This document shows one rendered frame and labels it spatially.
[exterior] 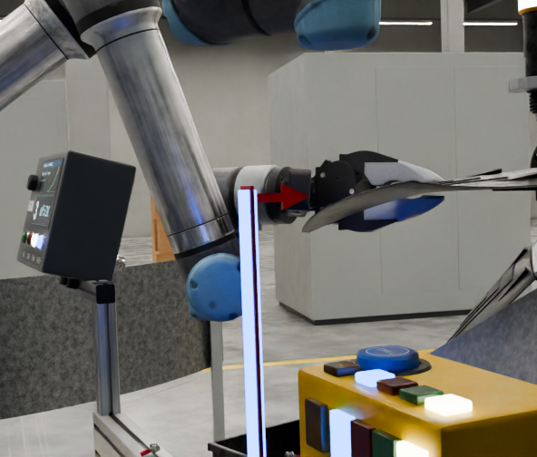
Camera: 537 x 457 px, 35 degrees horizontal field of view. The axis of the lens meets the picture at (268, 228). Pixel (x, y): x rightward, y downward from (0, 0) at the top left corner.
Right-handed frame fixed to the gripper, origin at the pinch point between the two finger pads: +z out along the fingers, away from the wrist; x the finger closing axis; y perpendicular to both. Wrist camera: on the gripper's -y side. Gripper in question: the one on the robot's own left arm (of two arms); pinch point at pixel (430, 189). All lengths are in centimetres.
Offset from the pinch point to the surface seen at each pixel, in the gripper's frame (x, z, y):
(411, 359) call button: 14.3, 11.5, -39.2
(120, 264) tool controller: 9, -56, 16
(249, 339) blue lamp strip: 15.4, -9.4, -23.1
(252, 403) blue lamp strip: 21.2, -9.4, -22.5
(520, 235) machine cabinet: -19, -133, 662
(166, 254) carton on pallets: 2, -490, 638
